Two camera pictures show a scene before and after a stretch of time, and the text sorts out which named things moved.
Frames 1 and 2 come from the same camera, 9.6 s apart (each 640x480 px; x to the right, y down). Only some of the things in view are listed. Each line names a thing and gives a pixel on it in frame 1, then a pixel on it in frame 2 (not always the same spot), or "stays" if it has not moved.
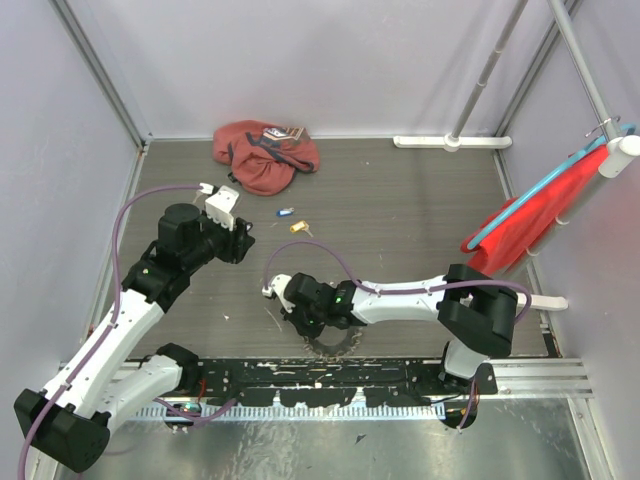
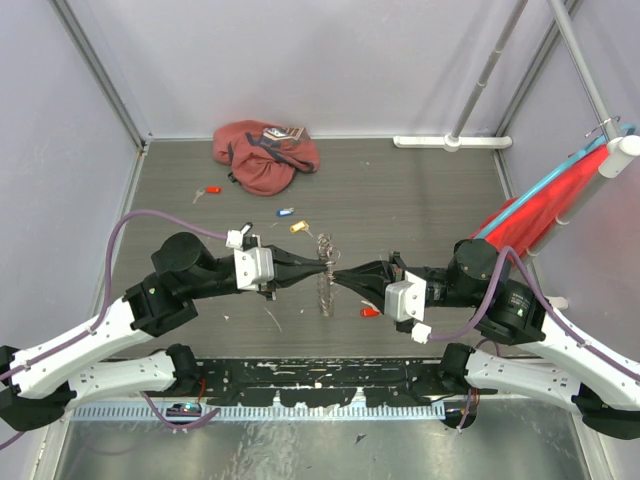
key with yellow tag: (300, 226) stays
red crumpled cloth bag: (264, 156) stays
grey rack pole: (519, 8) stays
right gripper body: (308, 323) to (397, 265)
